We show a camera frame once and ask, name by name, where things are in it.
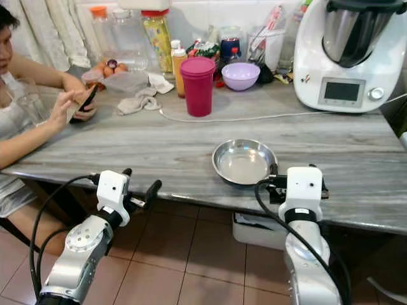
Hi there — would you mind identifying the black smartphone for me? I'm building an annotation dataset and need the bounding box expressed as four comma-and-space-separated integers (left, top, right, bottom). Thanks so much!
70, 85, 100, 124

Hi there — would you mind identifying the purple plastic bowl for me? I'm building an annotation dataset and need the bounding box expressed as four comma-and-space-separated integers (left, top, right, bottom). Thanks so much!
221, 62, 261, 92

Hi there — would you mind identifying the woman's left hand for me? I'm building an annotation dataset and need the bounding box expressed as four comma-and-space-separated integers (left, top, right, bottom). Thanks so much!
78, 101, 99, 123

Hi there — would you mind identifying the woman's right hand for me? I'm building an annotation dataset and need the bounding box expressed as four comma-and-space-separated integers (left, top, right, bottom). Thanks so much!
50, 88, 84, 126

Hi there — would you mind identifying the stainless steel plate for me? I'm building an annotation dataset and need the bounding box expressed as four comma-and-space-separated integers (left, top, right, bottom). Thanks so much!
212, 139, 279, 186

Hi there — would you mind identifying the white plastic bin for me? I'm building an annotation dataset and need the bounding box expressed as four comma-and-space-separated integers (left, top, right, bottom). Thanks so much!
232, 212, 290, 250

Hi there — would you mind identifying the grey crumpled cloth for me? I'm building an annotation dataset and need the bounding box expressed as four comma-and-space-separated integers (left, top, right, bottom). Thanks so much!
116, 88, 162, 116

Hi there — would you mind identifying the woman in white top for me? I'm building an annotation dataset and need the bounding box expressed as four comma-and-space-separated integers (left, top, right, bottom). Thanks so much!
0, 6, 99, 220

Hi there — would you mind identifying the clear plastic food container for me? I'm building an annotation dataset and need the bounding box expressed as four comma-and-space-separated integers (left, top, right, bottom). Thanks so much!
100, 70, 150, 96

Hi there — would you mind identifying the white folded cloth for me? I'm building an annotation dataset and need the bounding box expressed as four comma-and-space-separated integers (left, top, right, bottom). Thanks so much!
146, 72, 174, 95

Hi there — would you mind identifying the white kitchen blender appliance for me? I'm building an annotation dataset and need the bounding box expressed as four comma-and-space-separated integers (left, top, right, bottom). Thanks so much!
293, 0, 407, 114

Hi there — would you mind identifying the bowl of brown eggs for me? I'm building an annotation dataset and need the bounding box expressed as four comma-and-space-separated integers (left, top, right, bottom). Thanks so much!
92, 58, 129, 80

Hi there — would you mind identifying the magenta plastic tumbler with lid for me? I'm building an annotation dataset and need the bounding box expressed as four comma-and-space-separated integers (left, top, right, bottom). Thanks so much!
179, 57, 217, 118

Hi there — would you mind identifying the orange bottle with white cap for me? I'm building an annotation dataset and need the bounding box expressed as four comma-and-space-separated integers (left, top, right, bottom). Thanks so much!
172, 48, 188, 98

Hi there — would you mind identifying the clear drinking glass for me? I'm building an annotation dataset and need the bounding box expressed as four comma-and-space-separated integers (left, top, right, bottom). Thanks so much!
16, 79, 49, 125

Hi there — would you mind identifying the clear pitcher with utensils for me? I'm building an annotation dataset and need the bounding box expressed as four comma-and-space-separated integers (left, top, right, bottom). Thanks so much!
247, 25, 287, 71

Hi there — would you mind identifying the tall clear bottle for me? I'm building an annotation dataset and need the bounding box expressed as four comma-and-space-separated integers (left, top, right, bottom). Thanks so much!
277, 5, 310, 74

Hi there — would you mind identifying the dark blue jar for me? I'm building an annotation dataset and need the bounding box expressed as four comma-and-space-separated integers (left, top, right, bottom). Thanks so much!
219, 37, 242, 64

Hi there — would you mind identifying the large clear plastic bottle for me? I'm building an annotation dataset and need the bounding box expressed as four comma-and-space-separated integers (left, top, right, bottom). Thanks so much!
109, 8, 147, 71

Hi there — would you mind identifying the yellow bottle with red cap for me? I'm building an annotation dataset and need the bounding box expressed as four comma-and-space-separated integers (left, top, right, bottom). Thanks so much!
141, 10, 173, 74

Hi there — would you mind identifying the green food packet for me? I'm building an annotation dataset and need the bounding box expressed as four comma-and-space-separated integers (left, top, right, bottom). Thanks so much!
188, 39, 220, 61

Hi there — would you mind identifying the clear bottle with orange cap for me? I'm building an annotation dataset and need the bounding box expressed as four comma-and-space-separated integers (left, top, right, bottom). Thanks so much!
90, 5, 112, 61

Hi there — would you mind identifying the white patterned curtain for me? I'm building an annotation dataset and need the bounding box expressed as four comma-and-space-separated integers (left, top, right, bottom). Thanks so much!
6, 0, 87, 71

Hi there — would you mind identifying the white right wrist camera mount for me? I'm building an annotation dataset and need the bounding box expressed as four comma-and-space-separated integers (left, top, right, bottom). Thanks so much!
283, 165, 325, 220

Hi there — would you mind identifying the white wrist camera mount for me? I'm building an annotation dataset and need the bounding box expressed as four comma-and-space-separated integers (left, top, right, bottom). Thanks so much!
95, 169, 131, 220
283, 165, 325, 220

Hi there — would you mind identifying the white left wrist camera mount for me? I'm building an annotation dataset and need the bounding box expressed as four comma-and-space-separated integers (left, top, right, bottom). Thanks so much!
95, 169, 131, 220

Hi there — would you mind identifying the white power cable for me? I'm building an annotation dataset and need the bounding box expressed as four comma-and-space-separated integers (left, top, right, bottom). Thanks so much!
159, 92, 407, 124

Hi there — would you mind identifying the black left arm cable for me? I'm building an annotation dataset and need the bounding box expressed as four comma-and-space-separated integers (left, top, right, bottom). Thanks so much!
29, 173, 104, 304

